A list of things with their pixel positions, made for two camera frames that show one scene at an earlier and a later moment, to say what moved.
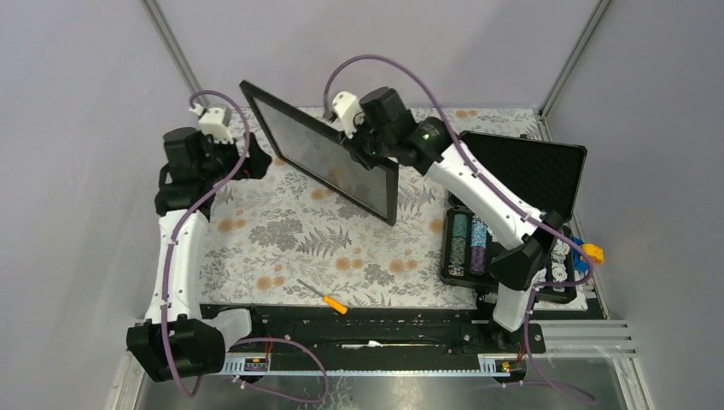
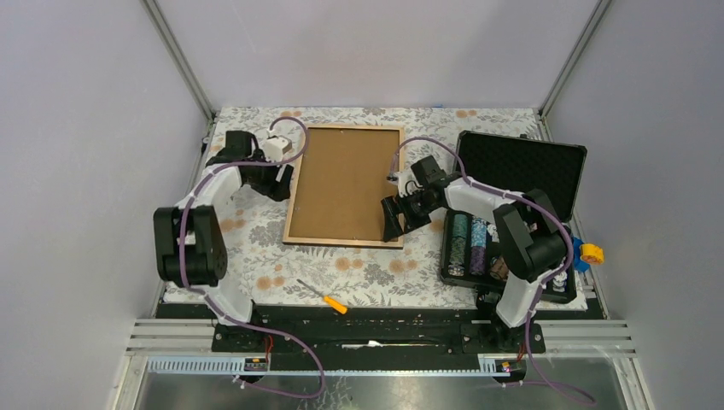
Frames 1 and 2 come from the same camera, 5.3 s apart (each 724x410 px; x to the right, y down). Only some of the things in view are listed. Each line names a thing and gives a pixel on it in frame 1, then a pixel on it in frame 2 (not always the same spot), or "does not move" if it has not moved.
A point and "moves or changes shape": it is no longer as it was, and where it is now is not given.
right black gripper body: (370, 146) to (416, 208)
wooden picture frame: (319, 154) moves or changes shape
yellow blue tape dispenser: (595, 252) does not move
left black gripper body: (220, 158) to (262, 178)
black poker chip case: (546, 175) does not move
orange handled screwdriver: (339, 307) does not move
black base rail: (384, 330) does not move
